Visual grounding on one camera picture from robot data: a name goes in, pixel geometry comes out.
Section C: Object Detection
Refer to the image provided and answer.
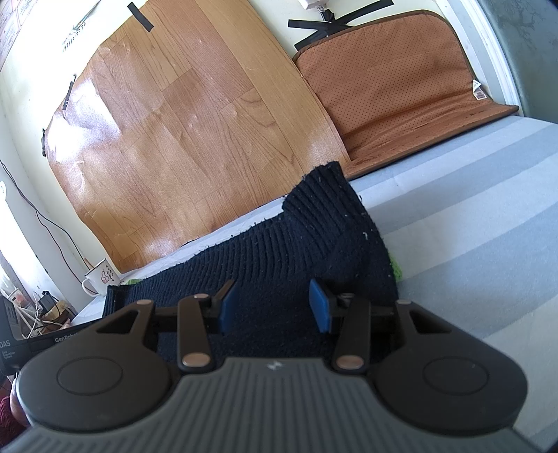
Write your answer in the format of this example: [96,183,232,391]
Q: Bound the white cables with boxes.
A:
[16,290,51,339]

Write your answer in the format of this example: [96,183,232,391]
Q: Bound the white enamel mug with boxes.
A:
[81,258,121,297]

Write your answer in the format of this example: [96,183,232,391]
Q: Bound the dark red knit clothing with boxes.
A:
[0,378,24,438]

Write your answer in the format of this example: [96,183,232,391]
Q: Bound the brown perforated cushion mat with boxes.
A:
[291,9,521,180]

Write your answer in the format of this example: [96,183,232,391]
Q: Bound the black wall cable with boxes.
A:
[0,159,90,266]

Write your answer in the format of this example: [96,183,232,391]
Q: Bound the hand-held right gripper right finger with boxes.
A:
[309,279,442,374]

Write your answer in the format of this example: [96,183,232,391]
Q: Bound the grey striped bed sheet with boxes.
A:
[65,115,558,453]

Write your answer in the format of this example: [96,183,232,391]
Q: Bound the wood-pattern vinyl sheet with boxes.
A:
[43,0,350,274]

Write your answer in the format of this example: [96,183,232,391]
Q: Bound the green white navy knit sweater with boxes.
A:
[102,161,404,366]

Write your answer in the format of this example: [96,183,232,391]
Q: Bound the white window frame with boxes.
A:
[449,0,558,119]

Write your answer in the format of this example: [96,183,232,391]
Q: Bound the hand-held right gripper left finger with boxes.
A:
[97,280,238,374]

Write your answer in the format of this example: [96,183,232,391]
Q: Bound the paper sheet on wall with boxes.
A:
[0,0,28,72]

